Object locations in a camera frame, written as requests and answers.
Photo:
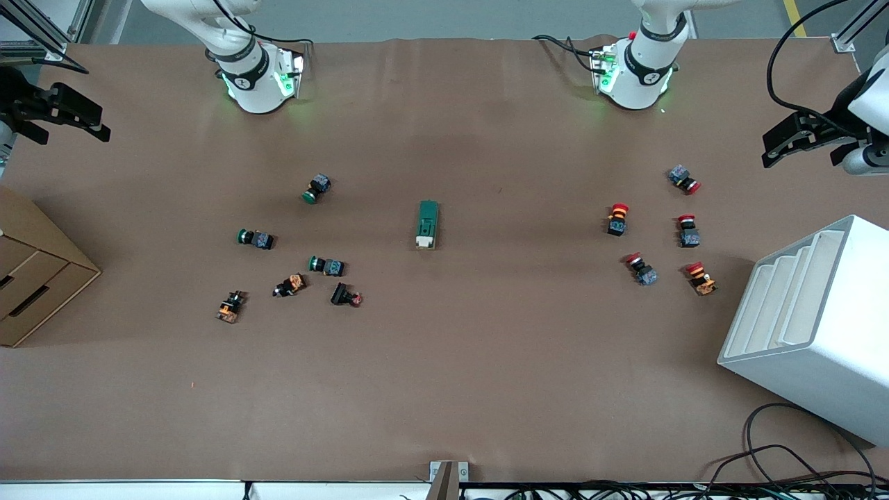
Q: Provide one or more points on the red mushroom button orange block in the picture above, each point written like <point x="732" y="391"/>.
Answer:
<point x="700" y="278"/>
<point x="617" y="219"/>

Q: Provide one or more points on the aluminium frame profile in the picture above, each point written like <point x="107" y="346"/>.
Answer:
<point x="55" y="50"/>
<point x="842" y="43"/>

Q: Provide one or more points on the black switch with red lens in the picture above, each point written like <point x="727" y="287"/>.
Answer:
<point x="344" y="295"/>

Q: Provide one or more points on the white table edge rail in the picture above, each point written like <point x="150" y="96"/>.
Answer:
<point x="139" y="492"/>

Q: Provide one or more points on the grey metal table bracket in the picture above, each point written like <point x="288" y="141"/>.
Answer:
<point x="448" y="479"/>

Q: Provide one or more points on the red mushroom button grey block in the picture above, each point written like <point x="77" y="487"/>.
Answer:
<point x="688" y="232"/>
<point x="642" y="269"/>
<point x="684" y="178"/>

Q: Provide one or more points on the black orange push button switch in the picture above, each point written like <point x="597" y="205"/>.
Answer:
<point x="290" y="285"/>
<point x="230" y="306"/>

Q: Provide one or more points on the green load switch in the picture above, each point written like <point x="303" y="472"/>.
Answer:
<point x="428" y="219"/>

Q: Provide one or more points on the brown cardboard box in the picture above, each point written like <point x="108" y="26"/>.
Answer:
<point x="35" y="264"/>

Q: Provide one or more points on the green push button switch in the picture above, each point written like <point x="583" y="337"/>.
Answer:
<point x="326" y="265"/>
<point x="317" y="188"/>
<point x="255" y="239"/>

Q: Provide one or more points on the white slotted rack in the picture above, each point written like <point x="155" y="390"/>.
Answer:
<point x="819" y="361"/>

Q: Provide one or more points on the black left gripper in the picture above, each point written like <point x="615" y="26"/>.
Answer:
<point x="831" y="130"/>

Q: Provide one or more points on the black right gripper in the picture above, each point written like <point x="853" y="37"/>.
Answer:
<point x="17" y="99"/>

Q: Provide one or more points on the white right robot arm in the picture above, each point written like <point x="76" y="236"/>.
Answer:
<point x="251" y="85"/>

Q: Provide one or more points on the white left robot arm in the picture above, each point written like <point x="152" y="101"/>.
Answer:
<point x="639" y="78"/>

